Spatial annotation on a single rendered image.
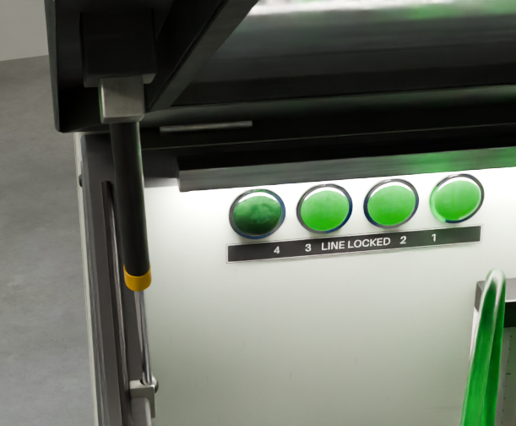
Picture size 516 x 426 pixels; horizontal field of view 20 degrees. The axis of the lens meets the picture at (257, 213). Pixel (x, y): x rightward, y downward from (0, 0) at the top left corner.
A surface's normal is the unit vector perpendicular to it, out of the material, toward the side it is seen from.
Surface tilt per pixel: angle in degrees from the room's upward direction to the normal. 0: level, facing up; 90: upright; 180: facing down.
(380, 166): 90
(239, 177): 90
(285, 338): 90
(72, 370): 0
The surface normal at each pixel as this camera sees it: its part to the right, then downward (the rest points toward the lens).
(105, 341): 0.11, -0.31
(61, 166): 0.00, -0.87
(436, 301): 0.15, 0.49
